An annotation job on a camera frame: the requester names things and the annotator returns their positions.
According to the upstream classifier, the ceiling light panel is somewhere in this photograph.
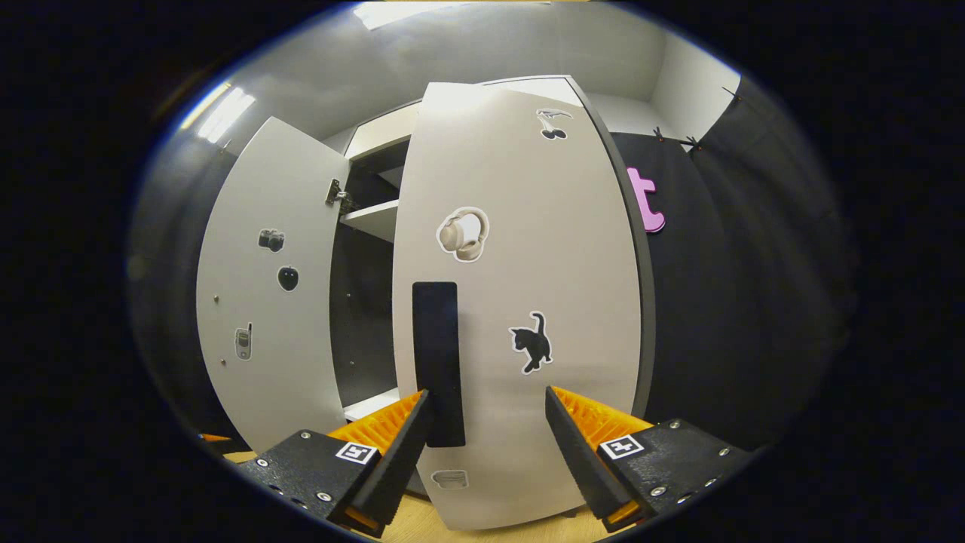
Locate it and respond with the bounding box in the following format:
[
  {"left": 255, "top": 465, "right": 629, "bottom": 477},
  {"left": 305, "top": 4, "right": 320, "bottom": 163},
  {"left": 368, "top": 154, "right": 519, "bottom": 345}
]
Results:
[
  {"left": 353, "top": 0, "right": 462, "bottom": 31},
  {"left": 179, "top": 81, "right": 258, "bottom": 146}
]

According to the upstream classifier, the black door handle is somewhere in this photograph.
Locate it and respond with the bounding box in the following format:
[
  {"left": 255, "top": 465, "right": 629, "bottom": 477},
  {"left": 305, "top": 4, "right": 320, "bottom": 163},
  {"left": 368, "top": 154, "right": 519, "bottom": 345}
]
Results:
[{"left": 412, "top": 281, "right": 467, "bottom": 449}]

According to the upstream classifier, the black backdrop cloth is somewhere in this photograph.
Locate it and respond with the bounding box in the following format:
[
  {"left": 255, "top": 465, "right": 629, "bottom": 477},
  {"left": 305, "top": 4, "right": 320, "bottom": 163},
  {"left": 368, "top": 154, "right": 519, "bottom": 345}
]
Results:
[{"left": 611, "top": 75, "right": 853, "bottom": 453}]

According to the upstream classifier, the white shoe cabinet door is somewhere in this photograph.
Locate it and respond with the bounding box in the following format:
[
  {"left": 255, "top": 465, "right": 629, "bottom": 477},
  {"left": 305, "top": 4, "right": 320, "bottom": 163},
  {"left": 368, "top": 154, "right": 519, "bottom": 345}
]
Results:
[
  {"left": 196, "top": 115, "right": 351, "bottom": 453},
  {"left": 392, "top": 75, "right": 657, "bottom": 531}
]

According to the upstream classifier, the white grey shoe cabinet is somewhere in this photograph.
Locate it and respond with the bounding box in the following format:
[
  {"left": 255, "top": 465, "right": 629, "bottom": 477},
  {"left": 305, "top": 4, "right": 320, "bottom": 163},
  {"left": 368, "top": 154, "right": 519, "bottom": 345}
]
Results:
[{"left": 326, "top": 102, "right": 423, "bottom": 423}]

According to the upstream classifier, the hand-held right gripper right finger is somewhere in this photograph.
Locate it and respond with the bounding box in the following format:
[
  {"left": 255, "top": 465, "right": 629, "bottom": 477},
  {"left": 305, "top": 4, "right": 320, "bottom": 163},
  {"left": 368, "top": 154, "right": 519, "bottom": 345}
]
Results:
[{"left": 544, "top": 385, "right": 755, "bottom": 532}]

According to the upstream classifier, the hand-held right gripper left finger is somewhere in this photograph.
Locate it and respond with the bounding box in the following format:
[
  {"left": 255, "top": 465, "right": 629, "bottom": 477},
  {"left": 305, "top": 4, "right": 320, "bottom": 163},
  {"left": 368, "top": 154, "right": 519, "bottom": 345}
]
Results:
[{"left": 237, "top": 388, "right": 432, "bottom": 538}]

